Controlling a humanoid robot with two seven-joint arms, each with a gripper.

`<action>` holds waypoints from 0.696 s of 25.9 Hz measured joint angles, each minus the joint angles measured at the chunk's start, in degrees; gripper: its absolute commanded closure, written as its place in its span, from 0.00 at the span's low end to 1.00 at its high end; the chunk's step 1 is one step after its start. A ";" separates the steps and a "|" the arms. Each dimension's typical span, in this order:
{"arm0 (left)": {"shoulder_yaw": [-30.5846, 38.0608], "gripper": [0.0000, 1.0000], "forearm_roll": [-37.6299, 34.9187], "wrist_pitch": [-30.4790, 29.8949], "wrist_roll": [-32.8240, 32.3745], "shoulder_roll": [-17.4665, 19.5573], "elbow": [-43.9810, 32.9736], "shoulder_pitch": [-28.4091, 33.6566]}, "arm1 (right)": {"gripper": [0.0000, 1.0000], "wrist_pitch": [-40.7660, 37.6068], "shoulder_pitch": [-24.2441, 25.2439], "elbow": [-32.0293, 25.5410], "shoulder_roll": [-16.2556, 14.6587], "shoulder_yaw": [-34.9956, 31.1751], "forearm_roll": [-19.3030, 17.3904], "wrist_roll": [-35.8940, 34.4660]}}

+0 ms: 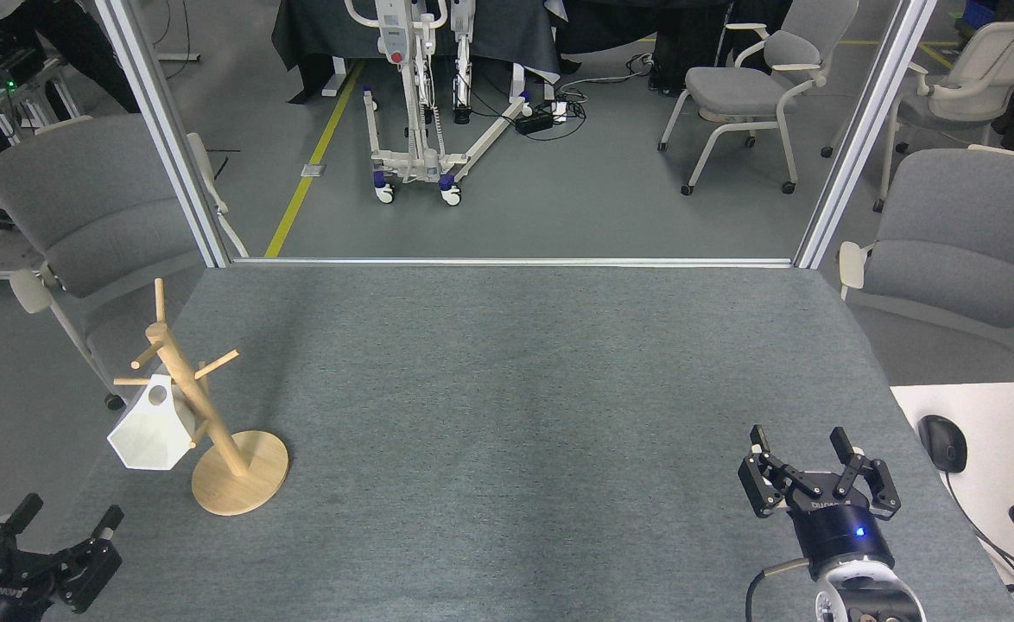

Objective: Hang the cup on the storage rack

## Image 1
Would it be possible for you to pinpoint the white side table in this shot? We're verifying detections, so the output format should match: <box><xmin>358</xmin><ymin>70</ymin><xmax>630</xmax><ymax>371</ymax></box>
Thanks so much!
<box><xmin>890</xmin><ymin>381</ymin><xmax>1014</xmax><ymax>622</ymax></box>

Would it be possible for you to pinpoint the wooden cup rack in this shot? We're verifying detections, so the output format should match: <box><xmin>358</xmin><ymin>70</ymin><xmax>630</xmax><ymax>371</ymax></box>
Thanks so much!
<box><xmin>113</xmin><ymin>278</ymin><xmax>290</xmax><ymax>517</ymax></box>

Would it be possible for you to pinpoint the white chair with grey seat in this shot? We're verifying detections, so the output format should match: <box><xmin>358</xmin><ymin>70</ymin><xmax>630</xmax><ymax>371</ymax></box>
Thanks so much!
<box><xmin>821</xmin><ymin>19</ymin><xmax>1014</xmax><ymax>213</ymax></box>

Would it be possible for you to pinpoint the white stand on wheels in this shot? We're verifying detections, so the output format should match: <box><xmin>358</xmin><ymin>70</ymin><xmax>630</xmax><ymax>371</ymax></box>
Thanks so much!
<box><xmin>345</xmin><ymin>0</ymin><xmax>532</xmax><ymax>206</ymax></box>

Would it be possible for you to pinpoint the metal equipment cart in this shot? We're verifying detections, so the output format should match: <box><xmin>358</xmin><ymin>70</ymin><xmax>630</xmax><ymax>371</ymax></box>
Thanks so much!
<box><xmin>0</xmin><ymin>48</ymin><xmax>83</xmax><ymax>148</ymax></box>

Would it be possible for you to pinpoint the grey chair with white frame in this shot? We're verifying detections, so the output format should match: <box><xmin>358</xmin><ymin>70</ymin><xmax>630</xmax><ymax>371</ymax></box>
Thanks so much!
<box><xmin>658</xmin><ymin>0</ymin><xmax>860</xmax><ymax>196</ymax></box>
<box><xmin>0</xmin><ymin>115</ymin><xmax>249</xmax><ymax>411</ymax></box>
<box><xmin>837</xmin><ymin>145</ymin><xmax>1014</xmax><ymax>381</ymax></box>

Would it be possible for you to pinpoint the person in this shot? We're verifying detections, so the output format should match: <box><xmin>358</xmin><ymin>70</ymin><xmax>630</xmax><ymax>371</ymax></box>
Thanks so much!
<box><xmin>6</xmin><ymin>0</ymin><xmax>141</xmax><ymax>115</ymax></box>

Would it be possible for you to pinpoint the black power strip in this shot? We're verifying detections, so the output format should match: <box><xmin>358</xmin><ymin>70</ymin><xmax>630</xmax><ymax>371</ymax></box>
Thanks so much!
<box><xmin>514</xmin><ymin>102</ymin><xmax>570</xmax><ymax>135</ymax></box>

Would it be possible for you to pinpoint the silver crossbar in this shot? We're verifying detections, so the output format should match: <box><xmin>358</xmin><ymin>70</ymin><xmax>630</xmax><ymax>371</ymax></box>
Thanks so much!
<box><xmin>231</xmin><ymin>257</ymin><xmax>795</xmax><ymax>268</ymax></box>

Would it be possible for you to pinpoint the dark table cloth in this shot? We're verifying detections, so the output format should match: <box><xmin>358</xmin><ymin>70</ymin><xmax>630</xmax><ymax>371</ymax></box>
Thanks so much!
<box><xmin>271</xmin><ymin>0</ymin><xmax>561</xmax><ymax>83</ymax></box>

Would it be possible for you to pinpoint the black mouse cable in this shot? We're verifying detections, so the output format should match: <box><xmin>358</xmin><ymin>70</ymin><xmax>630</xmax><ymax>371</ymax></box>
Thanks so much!
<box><xmin>943</xmin><ymin>471</ymin><xmax>1014</xmax><ymax>601</ymax></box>

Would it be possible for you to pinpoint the white floor cable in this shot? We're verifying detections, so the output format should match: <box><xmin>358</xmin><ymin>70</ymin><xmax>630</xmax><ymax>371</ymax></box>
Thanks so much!
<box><xmin>559</xmin><ymin>52</ymin><xmax>655</xmax><ymax>98</ymax></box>

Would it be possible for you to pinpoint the black computer mouse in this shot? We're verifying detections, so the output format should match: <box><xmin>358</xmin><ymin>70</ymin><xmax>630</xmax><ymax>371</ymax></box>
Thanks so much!
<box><xmin>918</xmin><ymin>415</ymin><xmax>968</xmax><ymax>473</ymax></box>

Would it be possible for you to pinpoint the silver post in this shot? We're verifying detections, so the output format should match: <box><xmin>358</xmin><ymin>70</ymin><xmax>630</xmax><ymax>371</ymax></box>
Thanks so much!
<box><xmin>794</xmin><ymin>0</ymin><xmax>940</xmax><ymax>269</ymax></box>
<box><xmin>94</xmin><ymin>0</ymin><xmax>236</xmax><ymax>269</ymax></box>

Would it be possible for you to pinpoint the white hexagonal cup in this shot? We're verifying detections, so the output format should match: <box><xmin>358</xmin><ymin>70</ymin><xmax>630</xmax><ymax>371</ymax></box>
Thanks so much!
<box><xmin>107</xmin><ymin>373</ymin><xmax>197</xmax><ymax>471</ymax></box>

